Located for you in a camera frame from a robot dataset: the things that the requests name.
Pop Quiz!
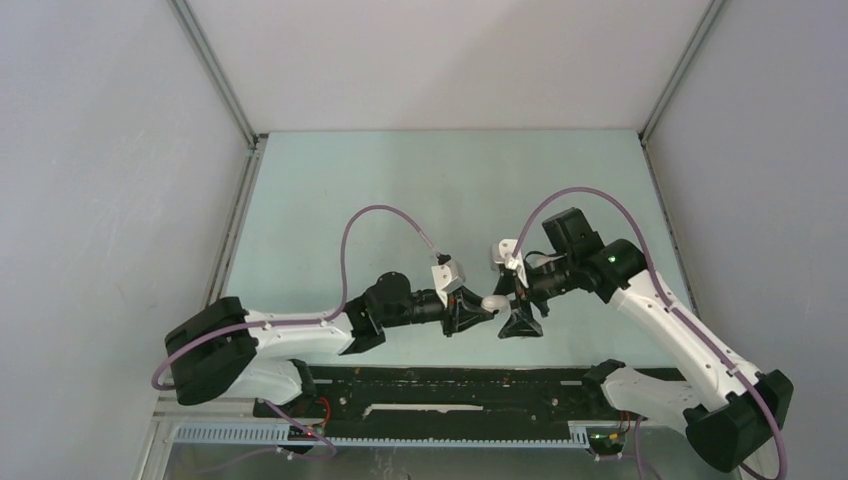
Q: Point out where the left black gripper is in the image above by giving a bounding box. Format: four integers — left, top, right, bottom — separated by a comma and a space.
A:
380, 285, 493, 337

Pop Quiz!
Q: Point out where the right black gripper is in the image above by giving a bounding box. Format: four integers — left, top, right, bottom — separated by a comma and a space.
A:
493, 253, 578, 338

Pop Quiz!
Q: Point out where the white earbud charging case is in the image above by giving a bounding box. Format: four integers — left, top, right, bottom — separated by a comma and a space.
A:
480, 295, 510, 315

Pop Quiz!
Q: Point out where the pink earbud charging case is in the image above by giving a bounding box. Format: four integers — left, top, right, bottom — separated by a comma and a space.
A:
534, 257, 556, 268

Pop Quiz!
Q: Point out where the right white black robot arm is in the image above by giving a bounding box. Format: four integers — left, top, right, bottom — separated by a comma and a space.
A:
491, 208, 794, 476

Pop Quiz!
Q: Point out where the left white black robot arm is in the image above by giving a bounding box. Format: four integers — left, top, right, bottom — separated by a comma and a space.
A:
164, 266, 507, 417

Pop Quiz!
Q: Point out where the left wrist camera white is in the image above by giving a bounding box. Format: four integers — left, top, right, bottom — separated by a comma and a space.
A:
431, 254, 466, 307

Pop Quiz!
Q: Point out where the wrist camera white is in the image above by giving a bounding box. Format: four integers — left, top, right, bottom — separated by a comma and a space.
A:
431, 254, 466, 307
490, 239, 529, 288

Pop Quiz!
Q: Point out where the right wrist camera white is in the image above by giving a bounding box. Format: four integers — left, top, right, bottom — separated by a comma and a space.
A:
490, 239, 529, 288

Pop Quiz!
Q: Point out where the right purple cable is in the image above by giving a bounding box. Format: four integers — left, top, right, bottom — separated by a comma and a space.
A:
511, 186, 790, 480

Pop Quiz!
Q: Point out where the purple cable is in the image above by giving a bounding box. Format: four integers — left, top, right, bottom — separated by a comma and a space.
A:
511, 186, 790, 480
150, 204, 452, 463

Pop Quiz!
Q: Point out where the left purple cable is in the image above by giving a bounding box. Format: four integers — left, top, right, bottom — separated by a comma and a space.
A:
150, 204, 452, 463

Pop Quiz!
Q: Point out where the aluminium rail frame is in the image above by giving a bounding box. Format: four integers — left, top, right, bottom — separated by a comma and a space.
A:
142, 378, 776, 480

